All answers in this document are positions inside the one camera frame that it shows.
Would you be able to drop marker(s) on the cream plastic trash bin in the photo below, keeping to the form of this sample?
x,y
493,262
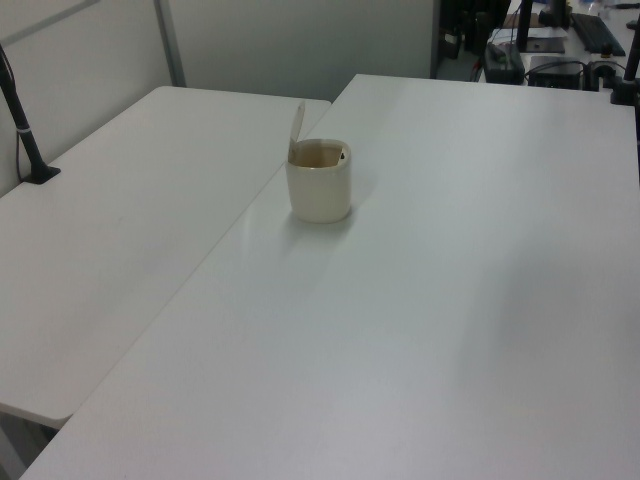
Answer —
x,y
320,195

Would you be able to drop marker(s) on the cream flip lid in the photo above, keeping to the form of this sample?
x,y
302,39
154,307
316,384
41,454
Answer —
x,y
297,127

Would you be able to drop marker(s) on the black device with green part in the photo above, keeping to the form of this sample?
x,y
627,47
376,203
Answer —
x,y
505,70

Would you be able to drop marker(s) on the black electronics box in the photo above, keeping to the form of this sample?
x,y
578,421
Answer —
x,y
556,72

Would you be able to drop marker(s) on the black monitor stand pole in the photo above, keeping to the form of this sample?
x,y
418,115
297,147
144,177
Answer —
x,y
523,25

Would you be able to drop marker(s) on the black flat pad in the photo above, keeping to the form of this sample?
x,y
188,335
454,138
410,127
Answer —
x,y
546,45

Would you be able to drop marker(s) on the black keyboard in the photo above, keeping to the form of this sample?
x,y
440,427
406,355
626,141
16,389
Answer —
x,y
597,34

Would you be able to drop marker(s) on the black clamp pole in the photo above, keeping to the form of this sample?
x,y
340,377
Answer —
x,y
628,75

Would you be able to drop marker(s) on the black camera pole with base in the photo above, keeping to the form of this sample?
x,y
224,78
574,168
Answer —
x,y
24,131

